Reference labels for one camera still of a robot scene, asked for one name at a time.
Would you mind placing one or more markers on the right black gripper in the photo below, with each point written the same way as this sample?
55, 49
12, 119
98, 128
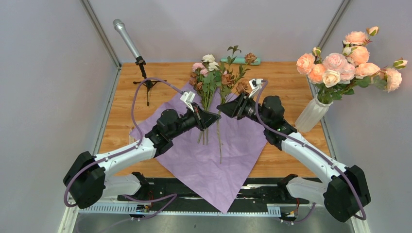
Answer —
235, 108

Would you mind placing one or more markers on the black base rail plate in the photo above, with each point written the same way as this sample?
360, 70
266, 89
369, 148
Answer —
259, 190

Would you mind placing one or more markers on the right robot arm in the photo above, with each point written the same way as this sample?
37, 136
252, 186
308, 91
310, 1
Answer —
342, 190

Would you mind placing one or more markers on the teal cylindrical handle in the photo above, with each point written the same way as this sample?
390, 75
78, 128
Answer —
242, 61

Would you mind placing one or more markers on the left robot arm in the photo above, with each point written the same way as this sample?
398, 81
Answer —
92, 177

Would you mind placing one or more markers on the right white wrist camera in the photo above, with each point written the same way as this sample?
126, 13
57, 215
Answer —
256, 87

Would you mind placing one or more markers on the white ribbed vase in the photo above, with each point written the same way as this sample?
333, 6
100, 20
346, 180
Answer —
311, 115

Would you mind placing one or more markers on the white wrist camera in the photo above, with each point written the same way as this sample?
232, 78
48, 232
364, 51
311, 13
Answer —
187, 98
256, 87

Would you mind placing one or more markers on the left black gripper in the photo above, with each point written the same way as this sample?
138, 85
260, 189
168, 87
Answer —
203, 119

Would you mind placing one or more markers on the pink flower bouquet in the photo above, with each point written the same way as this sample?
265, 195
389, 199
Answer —
205, 79

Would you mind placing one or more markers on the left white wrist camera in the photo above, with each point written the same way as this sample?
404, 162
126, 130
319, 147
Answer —
187, 98

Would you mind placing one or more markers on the pink and purple wrapping paper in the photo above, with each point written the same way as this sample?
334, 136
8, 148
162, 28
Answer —
215, 170

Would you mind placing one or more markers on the brown rose stem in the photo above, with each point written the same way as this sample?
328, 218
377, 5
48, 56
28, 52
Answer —
230, 78

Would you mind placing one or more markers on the peach artificial roses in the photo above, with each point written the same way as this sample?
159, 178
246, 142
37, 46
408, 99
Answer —
354, 67

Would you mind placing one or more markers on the silver microphone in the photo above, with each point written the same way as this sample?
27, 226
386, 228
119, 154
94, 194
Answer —
121, 29

